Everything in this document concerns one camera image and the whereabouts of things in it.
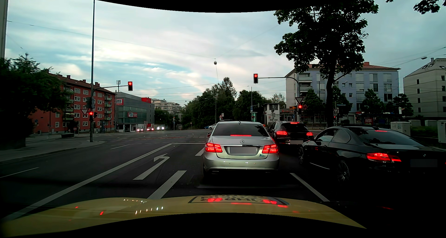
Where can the red brick apartment building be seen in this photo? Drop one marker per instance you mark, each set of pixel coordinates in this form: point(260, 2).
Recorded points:
point(80, 105)

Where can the traffic light on tall mast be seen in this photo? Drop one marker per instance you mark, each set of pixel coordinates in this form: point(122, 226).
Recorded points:
point(92, 91)

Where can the row of small trees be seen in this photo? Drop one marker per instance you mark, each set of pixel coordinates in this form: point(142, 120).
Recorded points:
point(372, 104)

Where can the small white kiosk building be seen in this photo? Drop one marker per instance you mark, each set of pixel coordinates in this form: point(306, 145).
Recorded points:
point(271, 113)

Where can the dark suv car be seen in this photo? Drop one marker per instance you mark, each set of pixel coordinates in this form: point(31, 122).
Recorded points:
point(291, 131)

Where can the green hedge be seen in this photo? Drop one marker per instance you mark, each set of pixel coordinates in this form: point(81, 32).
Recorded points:
point(423, 131)

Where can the large dark tree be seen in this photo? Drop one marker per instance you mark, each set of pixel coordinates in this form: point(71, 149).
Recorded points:
point(329, 39)

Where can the silver saloon car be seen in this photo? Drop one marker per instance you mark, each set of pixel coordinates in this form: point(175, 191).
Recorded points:
point(240, 151)

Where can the grey glass commercial building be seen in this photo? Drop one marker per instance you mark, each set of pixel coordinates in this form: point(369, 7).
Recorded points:
point(134, 112)

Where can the dark bushy tree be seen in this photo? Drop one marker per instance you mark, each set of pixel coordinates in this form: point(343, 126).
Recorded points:
point(21, 98)

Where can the grey apartment building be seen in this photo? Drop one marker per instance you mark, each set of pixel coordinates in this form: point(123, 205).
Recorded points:
point(427, 88)

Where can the grey street cabinet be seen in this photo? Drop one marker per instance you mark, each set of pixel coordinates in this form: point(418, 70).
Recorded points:
point(400, 127)
point(441, 131)

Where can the black coupe car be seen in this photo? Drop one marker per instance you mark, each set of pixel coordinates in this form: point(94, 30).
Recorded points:
point(362, 151)

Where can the grey asphalt road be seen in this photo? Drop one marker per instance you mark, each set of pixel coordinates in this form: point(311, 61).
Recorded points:
point(87, 161)

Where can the grey pavement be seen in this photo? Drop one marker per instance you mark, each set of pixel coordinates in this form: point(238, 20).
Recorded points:
point(38, 145)

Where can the car's own bonnet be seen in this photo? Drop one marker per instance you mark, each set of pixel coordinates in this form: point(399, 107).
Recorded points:
point(104, 213)

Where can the group of green trees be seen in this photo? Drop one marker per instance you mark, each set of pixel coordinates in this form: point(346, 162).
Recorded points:
point(223, 104)

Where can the white car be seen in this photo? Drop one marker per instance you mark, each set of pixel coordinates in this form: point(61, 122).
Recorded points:
point(211, 126)

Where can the pale blue apartment building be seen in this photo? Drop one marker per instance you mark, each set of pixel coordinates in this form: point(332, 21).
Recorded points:
point(379, 84)

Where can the pale distant building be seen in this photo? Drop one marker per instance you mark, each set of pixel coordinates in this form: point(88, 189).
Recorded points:
point(168, 106)

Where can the road markings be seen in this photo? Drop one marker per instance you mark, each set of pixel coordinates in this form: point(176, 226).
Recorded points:
point(166, 185)

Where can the oncoming cars with headlights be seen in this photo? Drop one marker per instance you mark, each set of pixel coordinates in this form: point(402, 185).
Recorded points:
point(150, 128)

